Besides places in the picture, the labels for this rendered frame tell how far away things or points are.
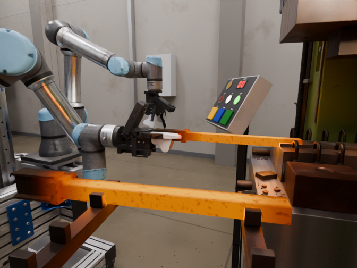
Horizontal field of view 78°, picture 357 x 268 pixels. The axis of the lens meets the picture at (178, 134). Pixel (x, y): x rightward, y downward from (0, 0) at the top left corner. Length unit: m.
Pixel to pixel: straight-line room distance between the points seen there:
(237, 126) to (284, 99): 2.54
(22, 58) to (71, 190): 0.45
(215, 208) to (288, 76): 3.29
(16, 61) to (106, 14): 4.17
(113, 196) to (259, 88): 0.85
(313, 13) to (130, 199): 0.51
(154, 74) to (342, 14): 0.73
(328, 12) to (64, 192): 0.60
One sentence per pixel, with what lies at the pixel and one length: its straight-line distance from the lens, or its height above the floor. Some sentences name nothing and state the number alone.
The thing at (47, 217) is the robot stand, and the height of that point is 0.55.
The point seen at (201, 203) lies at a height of 0.99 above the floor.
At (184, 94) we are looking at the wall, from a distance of 3.82.
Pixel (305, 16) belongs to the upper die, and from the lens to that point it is 0.59.
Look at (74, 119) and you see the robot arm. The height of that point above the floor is 1.03.
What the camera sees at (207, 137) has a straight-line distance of 0.63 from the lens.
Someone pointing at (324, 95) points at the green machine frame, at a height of 1.12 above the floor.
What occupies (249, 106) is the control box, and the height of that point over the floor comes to 1.06.
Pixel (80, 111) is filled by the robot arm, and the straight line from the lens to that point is 1.33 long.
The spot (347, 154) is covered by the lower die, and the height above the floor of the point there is 0.99.
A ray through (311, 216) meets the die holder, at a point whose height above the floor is 0.91.
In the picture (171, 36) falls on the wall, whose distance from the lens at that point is 4.01.
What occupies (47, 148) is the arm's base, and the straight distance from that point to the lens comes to 1.24.
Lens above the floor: 1.13
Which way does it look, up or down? 11 degrees down
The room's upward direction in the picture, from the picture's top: straight up
